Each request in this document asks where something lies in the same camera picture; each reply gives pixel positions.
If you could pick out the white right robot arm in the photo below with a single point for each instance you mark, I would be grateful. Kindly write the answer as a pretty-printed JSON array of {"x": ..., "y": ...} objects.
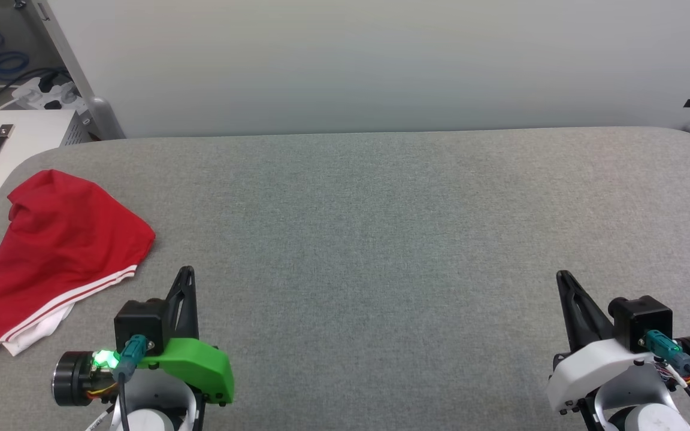
[{"x": 650, "y": 419}]

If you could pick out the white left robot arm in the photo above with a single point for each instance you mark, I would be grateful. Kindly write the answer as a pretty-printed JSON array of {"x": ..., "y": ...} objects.
[{"x": 153, "y": 419}]

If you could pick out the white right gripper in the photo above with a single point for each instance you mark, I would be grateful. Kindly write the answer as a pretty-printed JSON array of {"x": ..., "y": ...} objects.
[{"x": 596, "y": 365}]

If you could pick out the red basketball jersey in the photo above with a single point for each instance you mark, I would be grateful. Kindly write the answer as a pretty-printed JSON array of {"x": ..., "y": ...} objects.
[{"x": 63, "y": 239}]

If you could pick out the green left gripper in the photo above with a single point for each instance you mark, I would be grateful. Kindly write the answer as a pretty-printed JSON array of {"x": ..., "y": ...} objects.
[{"x": 201, "y": 365}]

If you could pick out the white power strip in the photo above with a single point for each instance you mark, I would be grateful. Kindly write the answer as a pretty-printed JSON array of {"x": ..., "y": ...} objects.
[{"x": 30, "y": 94}]

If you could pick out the grey metal partition post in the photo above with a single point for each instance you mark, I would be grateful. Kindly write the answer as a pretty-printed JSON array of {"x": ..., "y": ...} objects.
[{"x": 102, "y": 117}]

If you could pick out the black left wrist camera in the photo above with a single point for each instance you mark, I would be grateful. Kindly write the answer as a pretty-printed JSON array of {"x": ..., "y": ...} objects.
[{"x": 138, "y": 320}]

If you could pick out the white equipment case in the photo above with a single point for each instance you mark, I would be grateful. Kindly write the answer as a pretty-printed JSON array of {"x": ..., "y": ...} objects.
[{"x": 27, "y": 137}]

